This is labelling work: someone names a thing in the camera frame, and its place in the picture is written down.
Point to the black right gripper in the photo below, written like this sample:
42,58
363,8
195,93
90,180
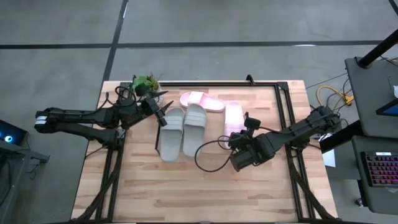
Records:
248,155

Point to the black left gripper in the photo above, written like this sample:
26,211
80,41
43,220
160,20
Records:
140,109

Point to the pink rubber slide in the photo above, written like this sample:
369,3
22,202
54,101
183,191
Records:
211,104
234,119

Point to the grey rubber slide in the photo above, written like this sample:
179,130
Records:
171,140
194,137

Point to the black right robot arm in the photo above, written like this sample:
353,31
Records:
295,130

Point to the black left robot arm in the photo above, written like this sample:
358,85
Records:
77,115

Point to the green succulent white patterned pot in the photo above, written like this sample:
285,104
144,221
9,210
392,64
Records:
149,81

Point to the white paper sheet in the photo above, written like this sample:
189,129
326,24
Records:
329,158

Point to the black diagonal bar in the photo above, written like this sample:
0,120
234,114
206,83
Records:
342,137

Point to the grey desk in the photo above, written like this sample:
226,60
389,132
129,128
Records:
360,186
370,102

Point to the backlit keyboard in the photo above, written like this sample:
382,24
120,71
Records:
382,169

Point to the computer with blue light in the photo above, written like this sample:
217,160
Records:
12,133

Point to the blue lit screen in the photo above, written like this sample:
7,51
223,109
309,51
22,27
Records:
392,109

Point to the dark grey side table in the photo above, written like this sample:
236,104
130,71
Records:
12,174

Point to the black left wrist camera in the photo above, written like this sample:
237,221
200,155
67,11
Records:
141,89

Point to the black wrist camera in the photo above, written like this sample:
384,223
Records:
141,89
252,120

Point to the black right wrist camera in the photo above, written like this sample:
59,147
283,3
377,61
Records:
252,120

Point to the wooden shelf black metal frame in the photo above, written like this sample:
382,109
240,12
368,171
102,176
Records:
214,124

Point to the black metal rig frame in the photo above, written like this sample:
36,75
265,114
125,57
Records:
202,84

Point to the black round post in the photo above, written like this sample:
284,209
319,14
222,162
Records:
377,48

